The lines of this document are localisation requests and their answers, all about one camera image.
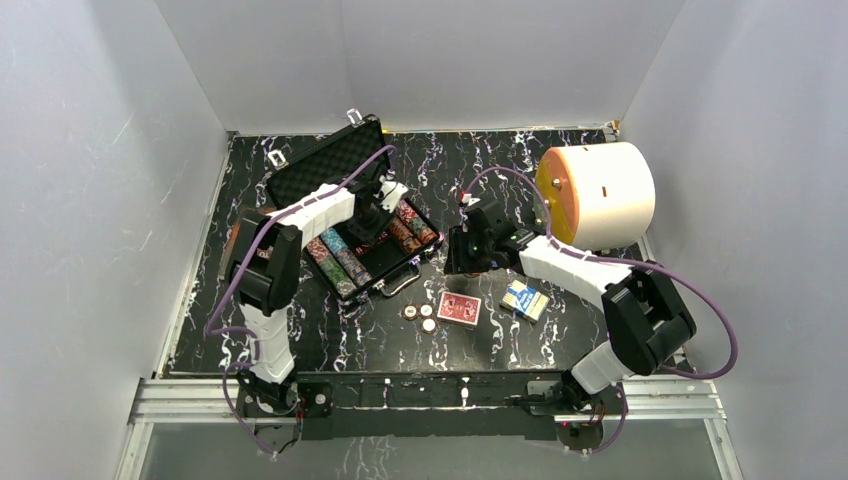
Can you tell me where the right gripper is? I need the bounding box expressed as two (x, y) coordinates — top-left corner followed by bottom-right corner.
(443, 226), (494, 275)

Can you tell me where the red playing card deck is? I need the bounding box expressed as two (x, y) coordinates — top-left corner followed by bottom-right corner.
(436, 292), (482, 327)

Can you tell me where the blue playing card deck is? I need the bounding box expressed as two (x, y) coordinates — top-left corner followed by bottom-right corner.
(500, 280), (550, 323)

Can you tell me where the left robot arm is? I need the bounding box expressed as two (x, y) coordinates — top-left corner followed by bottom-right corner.
(223, 176), (408, 416)

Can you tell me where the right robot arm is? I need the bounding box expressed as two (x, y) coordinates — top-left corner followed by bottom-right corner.
(444, 199), (697, 414)

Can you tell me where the brown chip row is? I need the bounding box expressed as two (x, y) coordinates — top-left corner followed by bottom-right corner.
(388, 215), (421, 254)

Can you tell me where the black poker chip case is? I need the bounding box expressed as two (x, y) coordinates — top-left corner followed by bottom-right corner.
(265, 115), (444, 305)

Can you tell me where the blue grey chip row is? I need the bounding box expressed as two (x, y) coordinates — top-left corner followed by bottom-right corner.
(320, 228), (373, 287)

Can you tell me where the white poker chip upper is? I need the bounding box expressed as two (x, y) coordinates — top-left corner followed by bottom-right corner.
(418, 304), (435, 319)

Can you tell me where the white poker chip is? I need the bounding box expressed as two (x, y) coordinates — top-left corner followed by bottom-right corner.
(420, 318), (438, 334)
(418, 304), (435, 319)

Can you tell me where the red green chip row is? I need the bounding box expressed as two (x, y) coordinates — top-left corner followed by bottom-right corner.
(306, 237), (356, 297)

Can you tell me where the brown poker chip left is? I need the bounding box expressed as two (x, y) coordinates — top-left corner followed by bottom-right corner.
(401, 304), (419, 321)

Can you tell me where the white poker chip lower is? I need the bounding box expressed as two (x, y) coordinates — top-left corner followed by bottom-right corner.
(420, 318), (438, 334)

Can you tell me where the dark book with orange cover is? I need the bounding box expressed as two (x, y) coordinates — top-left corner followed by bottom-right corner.
(222, 212), (242, 262)

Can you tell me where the white orange cylindrical drum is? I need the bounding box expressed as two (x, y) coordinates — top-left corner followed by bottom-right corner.
(535, 142), (656, 251)

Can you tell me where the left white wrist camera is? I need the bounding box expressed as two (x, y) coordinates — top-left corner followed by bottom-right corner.
(377, 180), (409, 213)

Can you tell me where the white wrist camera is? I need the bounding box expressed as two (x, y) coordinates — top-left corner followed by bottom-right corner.
(458, 191), (480, 210)
(377, 180), (409, 213)

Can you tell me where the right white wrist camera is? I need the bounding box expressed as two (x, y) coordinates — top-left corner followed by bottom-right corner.
(458, 191), (480, 210)

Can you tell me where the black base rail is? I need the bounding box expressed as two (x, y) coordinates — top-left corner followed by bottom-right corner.
(228, 367), (664, 444)

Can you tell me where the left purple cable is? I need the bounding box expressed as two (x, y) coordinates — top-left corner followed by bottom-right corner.
(203, 144), (399, 458)

